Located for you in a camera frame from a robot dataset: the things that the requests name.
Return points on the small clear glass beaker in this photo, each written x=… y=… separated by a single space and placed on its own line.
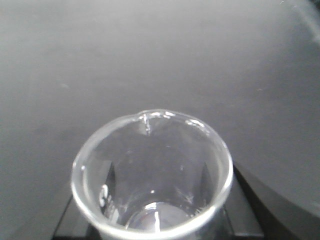
x=154 y=175

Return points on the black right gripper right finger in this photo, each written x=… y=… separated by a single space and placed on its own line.
x=254 y=211

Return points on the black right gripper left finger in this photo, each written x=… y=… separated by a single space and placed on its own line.
x=73 y=226

